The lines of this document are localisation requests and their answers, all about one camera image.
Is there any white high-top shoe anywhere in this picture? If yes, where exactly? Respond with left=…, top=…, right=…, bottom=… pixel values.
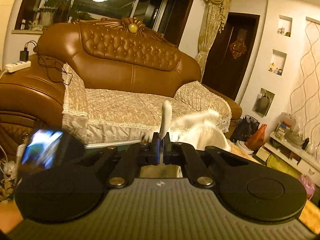
left=142, top=110, right=231, bottom=151

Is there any white shoelace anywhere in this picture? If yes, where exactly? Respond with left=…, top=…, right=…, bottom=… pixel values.
left=159, top=100, right=172, bottom=165

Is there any beige lace sofa cover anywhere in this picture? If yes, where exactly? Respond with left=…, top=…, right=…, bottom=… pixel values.
left=62, top=63, right=232, bottom=144

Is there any black bag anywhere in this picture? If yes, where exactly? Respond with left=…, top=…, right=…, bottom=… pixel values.
left=230, top=115, right=260, bottom=142

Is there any orange plastic bag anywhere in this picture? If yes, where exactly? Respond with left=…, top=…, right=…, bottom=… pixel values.
left=245, top=124, right=267, bottom=151

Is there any dark wooden door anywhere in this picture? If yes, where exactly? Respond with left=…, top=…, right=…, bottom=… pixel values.
left=202, top=12, right=260, bottom=100

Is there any white tv cabinet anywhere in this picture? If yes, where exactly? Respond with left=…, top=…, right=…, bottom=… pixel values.
left=254, top=112, right=320, bottom=188

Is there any brown leather sofa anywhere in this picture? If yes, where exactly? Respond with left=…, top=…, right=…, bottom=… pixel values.
left=0, top=17, right=243, bottom=156

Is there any pink plastic stool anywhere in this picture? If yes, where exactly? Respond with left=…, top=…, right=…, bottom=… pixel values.
left=298, top=174, right=316, bottom=200

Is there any white power strip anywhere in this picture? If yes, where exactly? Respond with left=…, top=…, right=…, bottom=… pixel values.
left=4, top=61, right=31, bottom=73

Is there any window with dark glass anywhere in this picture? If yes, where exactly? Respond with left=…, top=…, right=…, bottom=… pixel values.
left=14, top=0, right=193, bottom=45

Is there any gold fringed curtain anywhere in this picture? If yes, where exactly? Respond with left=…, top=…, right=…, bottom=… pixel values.
left=178, top=0, right=233, bottom=81

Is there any black charger with cable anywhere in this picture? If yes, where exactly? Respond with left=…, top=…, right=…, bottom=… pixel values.
left=20, top=40, right=73, bottom=86

